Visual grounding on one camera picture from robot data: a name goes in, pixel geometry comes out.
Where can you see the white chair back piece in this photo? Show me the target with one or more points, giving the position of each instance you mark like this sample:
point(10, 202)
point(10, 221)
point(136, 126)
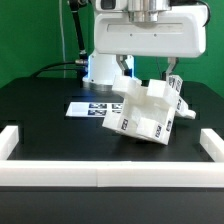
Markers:
point(157, 92)

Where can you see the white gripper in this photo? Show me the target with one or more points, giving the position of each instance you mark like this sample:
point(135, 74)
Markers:
point(179, 32)

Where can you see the white chair seat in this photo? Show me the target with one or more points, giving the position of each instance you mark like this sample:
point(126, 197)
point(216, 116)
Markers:
point(134, 113)

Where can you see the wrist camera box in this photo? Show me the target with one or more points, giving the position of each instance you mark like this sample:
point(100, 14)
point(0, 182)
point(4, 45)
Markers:
point(111, 4)

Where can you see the white U-shaped fence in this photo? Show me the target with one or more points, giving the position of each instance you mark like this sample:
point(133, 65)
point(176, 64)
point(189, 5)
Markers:
point(104, 174)

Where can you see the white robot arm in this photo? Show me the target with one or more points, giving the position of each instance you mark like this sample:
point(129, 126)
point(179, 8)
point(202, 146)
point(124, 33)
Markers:
point(101, 68)

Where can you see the white sheet with tags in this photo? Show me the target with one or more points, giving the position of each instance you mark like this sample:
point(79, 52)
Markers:
point(92, 109)

